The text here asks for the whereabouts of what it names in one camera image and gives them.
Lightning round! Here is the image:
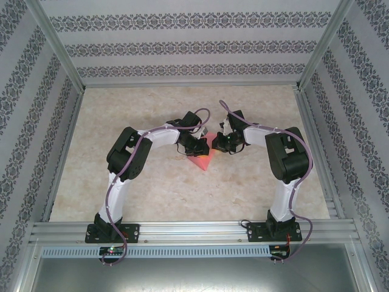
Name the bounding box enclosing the aluminium side rail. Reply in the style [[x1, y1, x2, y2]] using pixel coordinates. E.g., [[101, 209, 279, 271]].
[[294, 89, 346, 220], [41, 89, 85, 222]]

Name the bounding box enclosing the aluminium frame post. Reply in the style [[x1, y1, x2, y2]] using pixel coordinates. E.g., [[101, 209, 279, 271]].
[[296, 0, 356, 91], [23, 0, 86, 94]]

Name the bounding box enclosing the grey metal sheet panel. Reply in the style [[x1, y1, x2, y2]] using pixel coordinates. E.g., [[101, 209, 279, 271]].
[[30, 257, 364, 292]]

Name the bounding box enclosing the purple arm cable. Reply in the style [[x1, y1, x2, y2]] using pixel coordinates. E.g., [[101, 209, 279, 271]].
[[101, 108, 212, 266], [218, 99, 314, 264]]

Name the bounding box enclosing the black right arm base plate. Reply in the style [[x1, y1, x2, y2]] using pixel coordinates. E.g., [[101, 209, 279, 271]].
[[246, 221, 303, 243]]

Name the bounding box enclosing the aluminium frame beam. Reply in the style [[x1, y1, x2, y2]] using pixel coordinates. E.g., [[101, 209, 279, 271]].
[[12, 242, 42, 292], [346, 242, 379, 292]]

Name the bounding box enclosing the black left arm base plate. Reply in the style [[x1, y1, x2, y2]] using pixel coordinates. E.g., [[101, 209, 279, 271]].
[[84, 223, 141, 244]]

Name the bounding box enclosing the small circuit board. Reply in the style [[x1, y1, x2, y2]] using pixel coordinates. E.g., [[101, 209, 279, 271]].
[[99, 246, 125, 257], [270, 249, 291, 260]]

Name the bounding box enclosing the pink paper sheet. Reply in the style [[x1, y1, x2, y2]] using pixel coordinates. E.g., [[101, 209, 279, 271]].
[[185, 138, 219, 173]]

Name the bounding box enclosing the aluminium back frame bar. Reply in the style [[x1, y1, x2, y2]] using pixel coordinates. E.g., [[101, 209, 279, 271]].
[[82, 82, 300, 89]]

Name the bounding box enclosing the aluminium mounting rail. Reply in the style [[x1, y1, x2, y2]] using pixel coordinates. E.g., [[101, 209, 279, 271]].
[[29, 220, 362, 245]]

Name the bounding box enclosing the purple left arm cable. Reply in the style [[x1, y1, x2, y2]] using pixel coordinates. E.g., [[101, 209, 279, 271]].
[[101, 108, 212, 266]]

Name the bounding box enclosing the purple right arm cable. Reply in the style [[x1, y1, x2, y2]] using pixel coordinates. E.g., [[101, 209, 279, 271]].
[[218, 99, 314, 264]]

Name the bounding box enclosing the grey slotted cable duct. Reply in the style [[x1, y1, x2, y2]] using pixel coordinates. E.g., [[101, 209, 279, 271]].
[[40, 245, 271, 258]]

